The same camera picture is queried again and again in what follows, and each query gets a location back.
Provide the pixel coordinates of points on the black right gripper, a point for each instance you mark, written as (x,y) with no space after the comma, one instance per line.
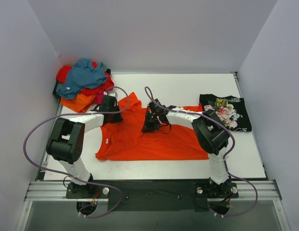
(149,125)

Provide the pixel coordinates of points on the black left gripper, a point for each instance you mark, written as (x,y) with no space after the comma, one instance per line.
(113,116)

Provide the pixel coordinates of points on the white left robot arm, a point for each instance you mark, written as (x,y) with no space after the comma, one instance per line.
(65,143)

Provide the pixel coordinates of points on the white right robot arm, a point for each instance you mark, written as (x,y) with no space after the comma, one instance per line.
(207,126)

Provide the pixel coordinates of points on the pink t-shirt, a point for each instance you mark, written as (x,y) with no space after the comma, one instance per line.
(99,97)

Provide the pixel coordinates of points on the light orange t-shirt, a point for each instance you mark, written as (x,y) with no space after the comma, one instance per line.
(80,104)

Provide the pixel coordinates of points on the blue t-shirt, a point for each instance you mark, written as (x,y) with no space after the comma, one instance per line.
(82,75)

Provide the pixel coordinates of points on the red t-shirt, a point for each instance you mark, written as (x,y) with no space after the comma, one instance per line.
(62,73)

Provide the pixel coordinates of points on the black floral t-shirt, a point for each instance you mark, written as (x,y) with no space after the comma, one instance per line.
(230,110)

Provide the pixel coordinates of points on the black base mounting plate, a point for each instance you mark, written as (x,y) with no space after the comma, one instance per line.
(156,195)

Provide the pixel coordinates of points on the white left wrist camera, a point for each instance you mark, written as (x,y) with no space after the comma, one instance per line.
(110,92)

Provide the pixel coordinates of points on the aluminium front rail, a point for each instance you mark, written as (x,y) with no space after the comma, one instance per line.
(56,191)

